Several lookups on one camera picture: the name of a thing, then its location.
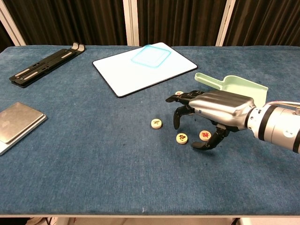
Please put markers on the cream chess piece black character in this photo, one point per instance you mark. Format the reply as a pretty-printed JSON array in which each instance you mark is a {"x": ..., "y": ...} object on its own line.
[
  {"x": 181, "y": 138},
  {"x": 156, "y": 123}
]

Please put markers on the white silver kitchen scale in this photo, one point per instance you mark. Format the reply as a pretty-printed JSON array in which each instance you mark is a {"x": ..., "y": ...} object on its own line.
[{"x": 16, "y": 122}]

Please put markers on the black folding laptop stand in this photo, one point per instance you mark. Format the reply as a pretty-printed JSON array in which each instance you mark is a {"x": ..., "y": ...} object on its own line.
[{"x": 42, "y": 65}]

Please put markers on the mint green plastic dustpan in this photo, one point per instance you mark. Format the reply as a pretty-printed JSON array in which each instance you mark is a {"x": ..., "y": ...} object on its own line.
[{"x": 236, "y": 84}]

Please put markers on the white board with black edge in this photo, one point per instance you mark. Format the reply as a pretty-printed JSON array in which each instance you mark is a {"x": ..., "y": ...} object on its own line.
[{"x": 122, "y": 70}]

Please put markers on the blue felt table cloth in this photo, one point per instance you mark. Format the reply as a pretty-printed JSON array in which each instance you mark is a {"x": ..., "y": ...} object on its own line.
[{"x": 93, "y": 152}]

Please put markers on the cream chess piece red character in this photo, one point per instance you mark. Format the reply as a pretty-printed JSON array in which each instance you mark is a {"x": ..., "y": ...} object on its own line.
[
  {"x": 179, "y": 92},
  {"x": 205, "y": 135}
]

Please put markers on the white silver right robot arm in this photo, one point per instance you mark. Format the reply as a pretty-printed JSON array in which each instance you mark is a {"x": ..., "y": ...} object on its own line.
[{"x": 276, "y": 124}]

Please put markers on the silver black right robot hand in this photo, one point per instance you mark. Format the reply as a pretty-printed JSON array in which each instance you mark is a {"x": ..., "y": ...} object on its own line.
[{"x": 222, "y": 105}]

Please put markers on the grey white frame post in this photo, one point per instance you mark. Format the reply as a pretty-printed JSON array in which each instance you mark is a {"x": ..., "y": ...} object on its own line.
[
  {"x": 130, "y": 23},
  {"x": 9, "y": 24},
  {"x": 225, "y": 23}
]

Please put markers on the black pleated curtain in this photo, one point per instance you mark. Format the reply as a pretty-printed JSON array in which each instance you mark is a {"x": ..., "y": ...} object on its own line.
[
  {"x": 3, "y": 35},
  {"x": 70, "y": 21},
  {"x": 178, "y": 21},
  {"x": 269, "y": 21}
]

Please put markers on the translucent teal plastic lid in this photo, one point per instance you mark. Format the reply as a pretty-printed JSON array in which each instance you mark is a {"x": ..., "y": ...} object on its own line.
[{"x": 150, "y": 56}]

